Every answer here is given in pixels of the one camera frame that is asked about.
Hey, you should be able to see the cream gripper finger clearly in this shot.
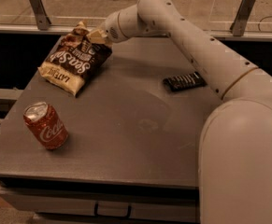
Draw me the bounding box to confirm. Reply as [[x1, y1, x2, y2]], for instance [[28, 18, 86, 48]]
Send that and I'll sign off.
[[87, 28, 103, 44]]

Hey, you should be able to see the brown chip bag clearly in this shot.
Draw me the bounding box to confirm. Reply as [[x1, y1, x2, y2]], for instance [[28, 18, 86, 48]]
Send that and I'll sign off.
[[38, 21, 112, 96]]

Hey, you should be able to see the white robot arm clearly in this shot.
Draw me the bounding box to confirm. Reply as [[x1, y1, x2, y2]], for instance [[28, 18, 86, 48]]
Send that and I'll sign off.
[[88, 0, 272, 224]]

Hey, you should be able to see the red coke can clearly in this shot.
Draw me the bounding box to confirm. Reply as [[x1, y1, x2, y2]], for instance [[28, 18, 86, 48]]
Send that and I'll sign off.
[[23, 102, 68, 150]]

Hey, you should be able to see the black snack bar wrapper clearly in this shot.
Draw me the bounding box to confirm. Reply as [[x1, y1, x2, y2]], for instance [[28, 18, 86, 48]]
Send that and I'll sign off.
[[163, 72, 207, 91]]

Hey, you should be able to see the left metal railing bracket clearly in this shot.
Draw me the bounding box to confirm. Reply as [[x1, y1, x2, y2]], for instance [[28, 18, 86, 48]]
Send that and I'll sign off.
[[29, 0, 51, 31]]

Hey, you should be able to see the metal railing bracket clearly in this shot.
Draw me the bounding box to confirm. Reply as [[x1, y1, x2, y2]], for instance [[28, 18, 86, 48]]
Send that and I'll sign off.
[[29, 0, 51, 31], [230, 0, 256, 36]]

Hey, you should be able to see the right metal railing bracket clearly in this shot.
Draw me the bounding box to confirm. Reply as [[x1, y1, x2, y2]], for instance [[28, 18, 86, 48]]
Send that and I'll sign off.
[[230, 0, 256, 36]]

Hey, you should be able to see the grey drawer with handle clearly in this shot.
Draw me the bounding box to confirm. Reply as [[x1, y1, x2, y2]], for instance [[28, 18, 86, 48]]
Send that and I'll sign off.
[[0, 188, 200, 224]]

